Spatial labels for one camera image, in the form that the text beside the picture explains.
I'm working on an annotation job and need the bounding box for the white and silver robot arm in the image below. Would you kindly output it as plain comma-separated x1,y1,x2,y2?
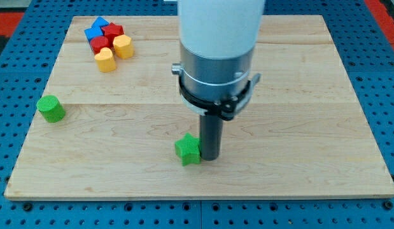
172,0,265,120

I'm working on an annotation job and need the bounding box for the green star block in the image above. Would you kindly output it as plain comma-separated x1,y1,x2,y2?
174,133,201,166

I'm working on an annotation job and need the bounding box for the red star block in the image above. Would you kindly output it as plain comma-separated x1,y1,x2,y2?
101,22,124,46

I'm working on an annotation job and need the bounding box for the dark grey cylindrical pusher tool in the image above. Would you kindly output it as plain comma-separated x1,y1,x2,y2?
199,115,223,161

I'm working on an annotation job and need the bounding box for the yellow hexagon block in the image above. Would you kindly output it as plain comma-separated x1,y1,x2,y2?
113,34,134,59

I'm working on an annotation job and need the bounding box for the yellow heart block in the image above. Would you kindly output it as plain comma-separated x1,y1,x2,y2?
94,47,116,73

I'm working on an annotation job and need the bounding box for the light wooden board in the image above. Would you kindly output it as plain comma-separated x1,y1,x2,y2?
4,15,394,201

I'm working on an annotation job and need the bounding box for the red cylinder block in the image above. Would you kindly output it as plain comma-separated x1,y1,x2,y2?
89,36,110,54

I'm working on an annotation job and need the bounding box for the blue cube block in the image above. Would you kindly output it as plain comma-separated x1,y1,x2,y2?
84,26,103,42

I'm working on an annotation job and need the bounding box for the blue diamond block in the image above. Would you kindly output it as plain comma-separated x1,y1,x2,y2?
91,17,109,27

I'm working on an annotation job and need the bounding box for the green cylinder block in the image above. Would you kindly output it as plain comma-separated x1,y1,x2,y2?
36,95,66,123

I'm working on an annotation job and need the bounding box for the black clamp ring with lever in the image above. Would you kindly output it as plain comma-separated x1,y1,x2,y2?
178,73,262,121

